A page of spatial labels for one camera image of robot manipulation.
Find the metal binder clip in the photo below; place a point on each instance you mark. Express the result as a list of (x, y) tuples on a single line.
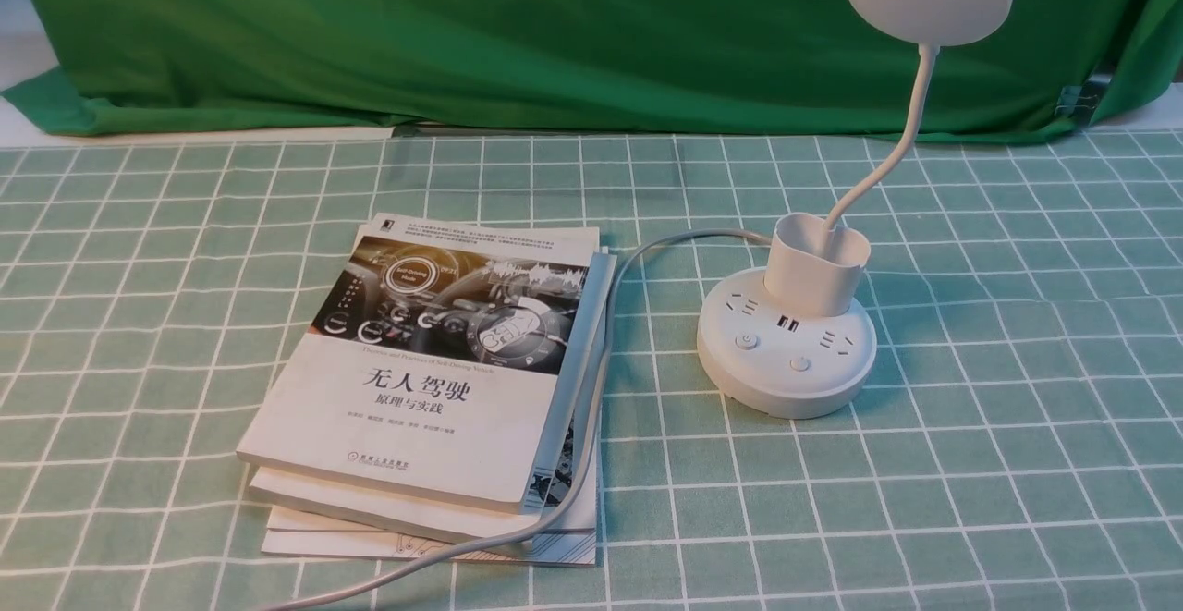
[(1079, 103)]

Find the green backdrop cloth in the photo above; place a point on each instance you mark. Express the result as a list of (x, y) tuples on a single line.
[(794, 67)]

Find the middle white book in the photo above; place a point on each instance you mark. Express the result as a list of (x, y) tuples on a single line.
[(564, 408)]

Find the white desk lamp with base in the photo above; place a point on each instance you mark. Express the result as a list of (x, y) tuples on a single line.
[(790, 339)]

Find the green checkered tablecloth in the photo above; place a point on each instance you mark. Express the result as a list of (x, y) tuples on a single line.
[(1017, 444)]

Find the top self-driving textbook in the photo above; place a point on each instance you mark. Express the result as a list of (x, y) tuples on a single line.
[(434, 380)]

